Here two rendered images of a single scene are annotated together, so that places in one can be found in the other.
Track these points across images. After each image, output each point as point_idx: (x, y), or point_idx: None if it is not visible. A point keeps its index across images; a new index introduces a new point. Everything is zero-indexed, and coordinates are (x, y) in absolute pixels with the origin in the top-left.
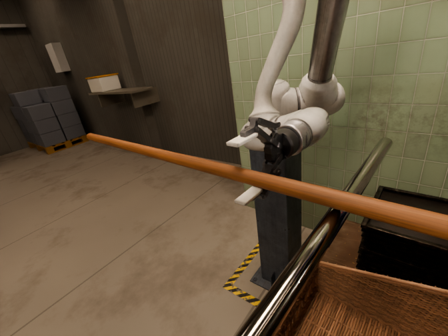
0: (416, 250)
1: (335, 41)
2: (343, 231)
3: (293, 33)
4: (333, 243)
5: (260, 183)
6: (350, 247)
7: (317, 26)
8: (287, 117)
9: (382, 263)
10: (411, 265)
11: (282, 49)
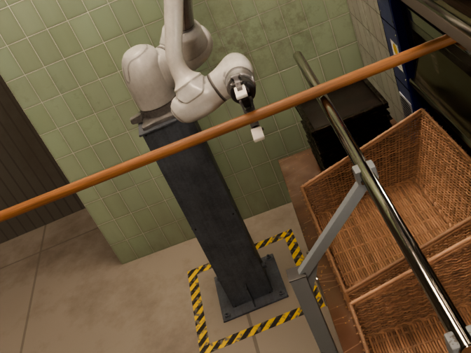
0: (353, 125)
1: None
2: (287, 169)
3: (182, 0)
4: (291, 183)
5: (273, 110)
6: (305, 174)
7: None
8: (221, 71)
9: (340, 155)
10: (357, 139)
11: (179, 16)
